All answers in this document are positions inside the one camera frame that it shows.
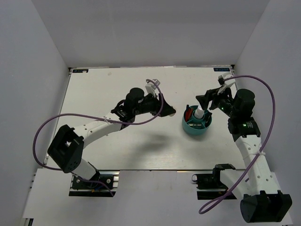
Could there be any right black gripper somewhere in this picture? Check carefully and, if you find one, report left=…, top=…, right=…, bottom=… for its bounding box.
left=195, top=84, right=238, bottom=118

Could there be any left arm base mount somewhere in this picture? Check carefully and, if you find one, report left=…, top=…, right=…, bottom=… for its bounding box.
left=69, top=171, right=119, bottom=197

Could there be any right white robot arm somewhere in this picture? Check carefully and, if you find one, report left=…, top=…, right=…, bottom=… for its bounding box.
left=196, top=88, right=292, bottom=223

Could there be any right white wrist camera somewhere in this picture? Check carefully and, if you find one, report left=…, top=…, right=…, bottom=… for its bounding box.
left=217, top=72, right=236, bottom=95

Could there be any clear eyeshadow palette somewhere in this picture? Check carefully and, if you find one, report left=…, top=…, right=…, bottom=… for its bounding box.
left=188, top=123, right=203, bottom=128

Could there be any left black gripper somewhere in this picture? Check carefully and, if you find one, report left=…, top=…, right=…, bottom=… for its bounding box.
left=133, top=92, right=175, bottom=117

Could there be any white lotion bottle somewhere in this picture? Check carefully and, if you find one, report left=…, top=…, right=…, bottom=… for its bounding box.
left=193, top=107, right=205, bottom=120

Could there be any red lip gloss tube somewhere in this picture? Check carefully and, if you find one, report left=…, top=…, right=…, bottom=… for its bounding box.
left=185, top=107, right=193, bottom=121

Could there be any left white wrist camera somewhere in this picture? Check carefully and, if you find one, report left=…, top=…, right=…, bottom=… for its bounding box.
left=145, top=79, right=160, bottom=97

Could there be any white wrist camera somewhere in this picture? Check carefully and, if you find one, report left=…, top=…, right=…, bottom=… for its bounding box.
left=145, top=79, right=160, bottom=97
left=217, top=72, right=236, bottom=95

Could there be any black squeeze tube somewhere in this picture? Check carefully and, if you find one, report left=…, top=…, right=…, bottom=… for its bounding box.
left=205, top=114, right=212, bottom=128

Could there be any teal round organizer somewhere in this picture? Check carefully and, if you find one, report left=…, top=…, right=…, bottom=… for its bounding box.
left=182, top=105, right=212, bottom=136

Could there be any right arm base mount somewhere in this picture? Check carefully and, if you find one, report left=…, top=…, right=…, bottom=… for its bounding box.
left=191, top=164, right=236, bottom=200

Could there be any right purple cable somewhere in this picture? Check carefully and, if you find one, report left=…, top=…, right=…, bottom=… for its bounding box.
left=198, top=74, right=275, bottom=215

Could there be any purple cable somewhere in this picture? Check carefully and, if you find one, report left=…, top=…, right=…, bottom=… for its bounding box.
left=198, top=74, right=275, bottom=215
left=32, top=79, right=165, bottom=197

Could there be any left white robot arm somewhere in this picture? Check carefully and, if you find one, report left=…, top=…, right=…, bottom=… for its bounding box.
left=48, top=88, right=176, bottom=188

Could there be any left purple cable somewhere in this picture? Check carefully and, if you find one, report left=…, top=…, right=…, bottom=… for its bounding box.
left=32, top=79, right=165, bottom=197

